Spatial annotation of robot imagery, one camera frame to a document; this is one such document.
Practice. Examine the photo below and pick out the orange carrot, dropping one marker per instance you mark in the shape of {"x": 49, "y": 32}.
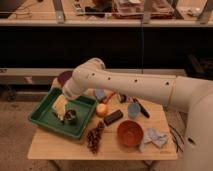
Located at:
{"x": 109, "y": 96}

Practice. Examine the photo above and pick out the wooden table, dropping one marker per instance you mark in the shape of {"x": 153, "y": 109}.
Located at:
{"x": 50, "y": 145}

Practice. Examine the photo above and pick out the light blue cup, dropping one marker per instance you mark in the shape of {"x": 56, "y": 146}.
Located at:
{"x": 133, "y": 110}

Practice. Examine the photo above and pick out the orange bowl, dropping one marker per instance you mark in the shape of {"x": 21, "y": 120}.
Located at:
{"x": 129, "y": 133}

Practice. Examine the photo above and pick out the yellow red apple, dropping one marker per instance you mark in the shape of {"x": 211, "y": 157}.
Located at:
{"x": 101, "y": 110}

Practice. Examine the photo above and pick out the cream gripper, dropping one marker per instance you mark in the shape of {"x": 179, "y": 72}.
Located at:
{"x": 59, "y": 106}

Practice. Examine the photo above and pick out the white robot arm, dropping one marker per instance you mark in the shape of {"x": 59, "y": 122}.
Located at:
{"x": 190, "y": 95}

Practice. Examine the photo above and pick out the black marker pen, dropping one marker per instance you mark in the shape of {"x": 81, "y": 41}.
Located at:
{"x": 142, "y": 109}

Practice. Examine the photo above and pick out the small black clip object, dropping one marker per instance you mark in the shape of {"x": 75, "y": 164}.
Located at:
{"x": 122, "y": 98}

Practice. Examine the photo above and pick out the small dark metal cup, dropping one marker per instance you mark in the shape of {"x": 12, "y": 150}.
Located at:
{"x": 70, "y": 117}

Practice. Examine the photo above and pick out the black rectangular block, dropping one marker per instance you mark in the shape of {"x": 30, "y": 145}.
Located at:
{"x": 116, "y": 115}

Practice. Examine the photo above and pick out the crumpled grey blue cloth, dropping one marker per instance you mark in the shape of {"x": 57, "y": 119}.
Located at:
{"x": 151, "y": 135}

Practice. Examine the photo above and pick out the green plastic tray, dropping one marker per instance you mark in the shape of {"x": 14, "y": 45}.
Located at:
{"x": 43, "y": 114}

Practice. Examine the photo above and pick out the purple bowl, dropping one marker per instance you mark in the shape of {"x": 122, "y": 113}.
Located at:
{"x": 64, "y": 77}

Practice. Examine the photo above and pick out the bunch of dark grapes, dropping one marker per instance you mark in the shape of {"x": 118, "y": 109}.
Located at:
{"x": 94, "y": 137}

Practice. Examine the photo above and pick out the cluttered background shelf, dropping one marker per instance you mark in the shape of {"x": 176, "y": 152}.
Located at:
{"x": 107, "y": 13}

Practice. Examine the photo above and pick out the blue cup near carrot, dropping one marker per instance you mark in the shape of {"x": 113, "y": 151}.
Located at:
{"x": 99, "y": 94}

